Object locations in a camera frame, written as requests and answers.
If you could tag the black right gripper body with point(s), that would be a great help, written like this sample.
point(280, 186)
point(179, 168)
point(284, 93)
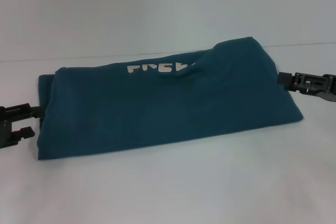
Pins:
point(331, 87)

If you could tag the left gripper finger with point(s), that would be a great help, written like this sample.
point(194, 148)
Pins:
point(22, 110)
point(23, 132)

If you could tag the teal blue t-shirt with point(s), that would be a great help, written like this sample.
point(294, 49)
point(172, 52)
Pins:
point(157, 103)

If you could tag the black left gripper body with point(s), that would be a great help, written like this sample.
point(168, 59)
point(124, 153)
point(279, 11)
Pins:
point(5, 130)

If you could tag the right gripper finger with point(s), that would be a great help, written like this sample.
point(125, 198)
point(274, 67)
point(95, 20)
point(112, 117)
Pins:
point(302, 81)

